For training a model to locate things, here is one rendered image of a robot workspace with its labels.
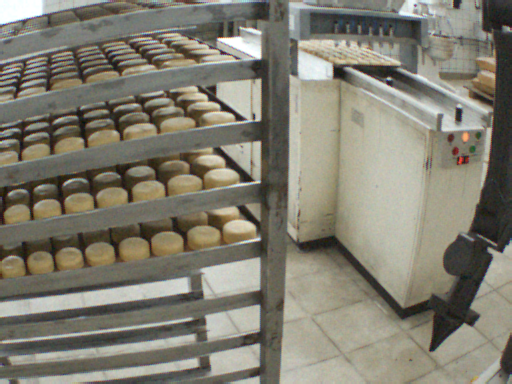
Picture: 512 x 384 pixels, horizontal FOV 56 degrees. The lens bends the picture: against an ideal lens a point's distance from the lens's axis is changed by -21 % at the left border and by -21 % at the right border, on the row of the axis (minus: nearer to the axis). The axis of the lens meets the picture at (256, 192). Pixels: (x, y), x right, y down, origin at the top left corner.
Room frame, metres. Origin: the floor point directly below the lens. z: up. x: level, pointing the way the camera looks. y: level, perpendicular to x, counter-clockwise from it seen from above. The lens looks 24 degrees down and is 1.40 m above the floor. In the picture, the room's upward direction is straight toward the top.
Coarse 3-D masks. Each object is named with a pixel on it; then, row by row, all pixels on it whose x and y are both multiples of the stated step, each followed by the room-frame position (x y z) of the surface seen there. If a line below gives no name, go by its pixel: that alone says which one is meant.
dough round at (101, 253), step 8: (88, 248) 0.72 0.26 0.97; (96, 248) 0.73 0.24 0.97; (104, 248) 0.73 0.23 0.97; (112, 248) 0.73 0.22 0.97; (88, 256) 0.70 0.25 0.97; (96, 256) 0.70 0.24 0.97; (104, 256) 0.70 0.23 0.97; (112, 256) 0.72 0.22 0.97; (96, 264) 0.70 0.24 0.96; (104, 264) 0.70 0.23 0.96
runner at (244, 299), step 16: (176, 304) 0.71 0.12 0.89; (192, 304) 0.72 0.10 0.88; (208, 304) 0.73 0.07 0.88; (224, 304) 0.74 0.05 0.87; (240, 304) 0.75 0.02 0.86; (256, 304) 0.76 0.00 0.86; (64, 320) 0.63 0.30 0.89; (80, 320) 0.65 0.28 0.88; (96, 320) 0.66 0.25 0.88; (112, 320) 0.67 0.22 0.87; (128, 320) 0.68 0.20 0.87; (144, 320) 0.69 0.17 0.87; (160, 320) 0.70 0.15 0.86; (0, 336) 0.58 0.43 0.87; (16, 336) 0.60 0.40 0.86; (32, 336) 0.61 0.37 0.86
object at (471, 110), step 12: (384, 72) 2.58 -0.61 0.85; (396, 72) 2.48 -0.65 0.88; (408, 72) 2.41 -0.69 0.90; (408, 84) 2.38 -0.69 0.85; (420, 84) 2.29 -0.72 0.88; (432, 84) 2.21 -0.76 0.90; (432, 96) 2.19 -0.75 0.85; (444, 96) 2.11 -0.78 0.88; (456, 96) 2.03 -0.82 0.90; (468, 108) 1.94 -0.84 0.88; (480, 108) 1.88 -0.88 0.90; (480, 120) 1.86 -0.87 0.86
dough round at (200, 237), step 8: (192, 232) 0.79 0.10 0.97; (200, 232) 0.79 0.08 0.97; (208, 232) 0.79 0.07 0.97; (216, 232) 0.79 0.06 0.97; (192, 240) 0.77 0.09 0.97; (200, 240) 0.77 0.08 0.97; (208, 240) 0.77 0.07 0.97; (216, 240) 0.77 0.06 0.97; (192, 248) 0.77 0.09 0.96; (200, 248) 0.76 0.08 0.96
